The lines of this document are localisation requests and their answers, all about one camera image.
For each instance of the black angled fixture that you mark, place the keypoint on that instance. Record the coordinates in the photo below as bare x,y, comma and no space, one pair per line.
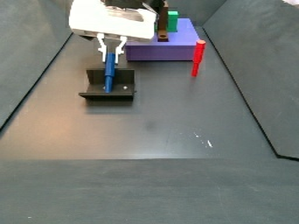
122,85

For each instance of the red hexagonal peg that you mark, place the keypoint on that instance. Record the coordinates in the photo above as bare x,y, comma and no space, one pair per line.
197,57

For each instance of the brown L-shaped bracket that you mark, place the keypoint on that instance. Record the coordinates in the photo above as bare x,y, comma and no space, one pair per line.
161,25

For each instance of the purple base block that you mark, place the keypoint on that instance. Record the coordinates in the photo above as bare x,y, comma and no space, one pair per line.
174,50

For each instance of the green block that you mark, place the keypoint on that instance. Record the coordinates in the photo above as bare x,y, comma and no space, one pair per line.
172,21

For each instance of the blue hexagonal peg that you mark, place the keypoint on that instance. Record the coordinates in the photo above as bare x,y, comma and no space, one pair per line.
109,71

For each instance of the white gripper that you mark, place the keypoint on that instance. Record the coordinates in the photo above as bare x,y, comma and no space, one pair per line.
92,19

